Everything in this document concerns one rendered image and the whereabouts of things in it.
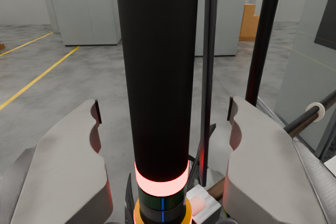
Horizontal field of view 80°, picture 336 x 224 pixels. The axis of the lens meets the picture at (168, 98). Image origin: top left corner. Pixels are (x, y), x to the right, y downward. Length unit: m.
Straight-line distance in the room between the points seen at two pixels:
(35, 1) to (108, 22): 6.95
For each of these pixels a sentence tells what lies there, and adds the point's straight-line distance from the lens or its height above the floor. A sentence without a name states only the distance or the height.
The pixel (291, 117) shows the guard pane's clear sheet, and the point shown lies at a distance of 1.32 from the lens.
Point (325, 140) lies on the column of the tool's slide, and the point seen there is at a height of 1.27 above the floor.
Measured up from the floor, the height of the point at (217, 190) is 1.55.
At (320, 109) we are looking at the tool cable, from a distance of 0.39.
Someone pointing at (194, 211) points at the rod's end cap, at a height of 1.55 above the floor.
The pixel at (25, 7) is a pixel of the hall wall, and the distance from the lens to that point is 13.95.
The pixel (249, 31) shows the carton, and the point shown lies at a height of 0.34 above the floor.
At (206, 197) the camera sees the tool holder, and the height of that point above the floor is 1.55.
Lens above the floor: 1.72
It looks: 28 degrees down
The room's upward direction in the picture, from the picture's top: straight up
